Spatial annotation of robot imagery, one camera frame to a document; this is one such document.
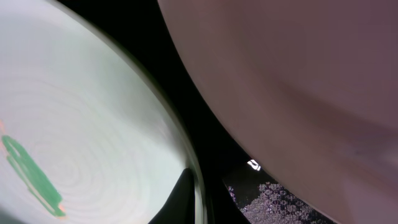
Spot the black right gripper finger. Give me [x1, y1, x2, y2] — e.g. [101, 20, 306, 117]
[149, 168, 195, 224]

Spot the mint plate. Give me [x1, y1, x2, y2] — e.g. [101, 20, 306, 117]
[1, 1, 208, 223]

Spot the white plate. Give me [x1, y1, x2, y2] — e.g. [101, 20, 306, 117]
[159, 0, 397, 223]

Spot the black round tray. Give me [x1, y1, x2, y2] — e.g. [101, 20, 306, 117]
[57, 0, 336, 224]

